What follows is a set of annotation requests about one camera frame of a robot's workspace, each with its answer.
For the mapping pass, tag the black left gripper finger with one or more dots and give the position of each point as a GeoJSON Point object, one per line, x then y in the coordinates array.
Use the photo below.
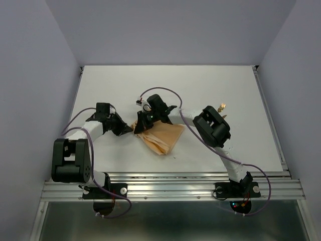
{"type": "Point", "coordinates": [112, 125]}
{"type": "Point", "coordinates": [121, 127]}

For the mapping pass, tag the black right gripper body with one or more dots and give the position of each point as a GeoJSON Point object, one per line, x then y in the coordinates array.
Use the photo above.
{"type": "Point", "coordinates": [153, 115]}

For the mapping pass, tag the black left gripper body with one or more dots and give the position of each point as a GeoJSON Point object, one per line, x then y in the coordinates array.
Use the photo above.
{"type": "Point", "coordinates": [112, 117]}

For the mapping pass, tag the peach cloth napkin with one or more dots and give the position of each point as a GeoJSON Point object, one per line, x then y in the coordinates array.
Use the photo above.
{"type": "Point", "coordinates": [161, 138]}

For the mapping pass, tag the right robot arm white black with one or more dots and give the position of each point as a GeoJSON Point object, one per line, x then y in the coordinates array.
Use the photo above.
{"type": "Point", "coordinates": [213, 131]}

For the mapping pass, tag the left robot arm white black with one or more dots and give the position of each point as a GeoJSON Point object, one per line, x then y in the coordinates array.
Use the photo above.
{"type": "Point", "coordinates": [72, 155]}

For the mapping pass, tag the gold fork black handle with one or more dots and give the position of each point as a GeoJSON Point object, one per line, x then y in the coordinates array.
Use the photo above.
{"type": "Point", "coordinates": [221, 108]}

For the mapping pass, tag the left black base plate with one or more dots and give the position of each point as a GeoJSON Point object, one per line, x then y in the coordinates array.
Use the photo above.
{"type": "Point", "coordinates": [116, 191]}

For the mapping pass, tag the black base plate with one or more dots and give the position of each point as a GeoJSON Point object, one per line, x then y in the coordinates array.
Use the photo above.
{"type": "Point", "coordinates": [229, 190]}
{"type": "Point", "coordinates": [116, 191]}

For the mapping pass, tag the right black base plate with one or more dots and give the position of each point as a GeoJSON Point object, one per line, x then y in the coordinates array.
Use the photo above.
{"type": "Point", "coordinates": [229, 190]}

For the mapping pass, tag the aluminium rail frame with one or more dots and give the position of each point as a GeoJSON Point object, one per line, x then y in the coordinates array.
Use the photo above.
{"type": "Point", "coordinates": [172, 195]}

